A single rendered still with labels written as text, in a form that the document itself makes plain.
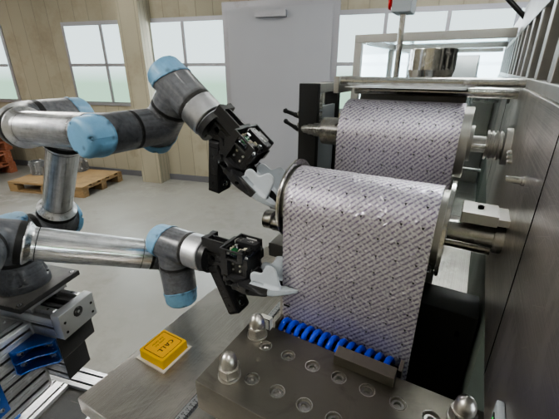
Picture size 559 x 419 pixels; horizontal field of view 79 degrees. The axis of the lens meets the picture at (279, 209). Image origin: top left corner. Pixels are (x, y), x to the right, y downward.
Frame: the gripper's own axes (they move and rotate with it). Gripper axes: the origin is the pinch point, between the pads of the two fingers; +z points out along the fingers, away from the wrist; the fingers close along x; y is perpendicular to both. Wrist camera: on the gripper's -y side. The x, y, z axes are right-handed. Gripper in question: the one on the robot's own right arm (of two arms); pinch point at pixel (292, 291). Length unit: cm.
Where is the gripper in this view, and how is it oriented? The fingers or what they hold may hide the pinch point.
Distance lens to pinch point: 64.7
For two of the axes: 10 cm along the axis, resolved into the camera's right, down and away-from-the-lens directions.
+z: 8.7, 1.9, -4.6
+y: 0.0, -9.2, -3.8
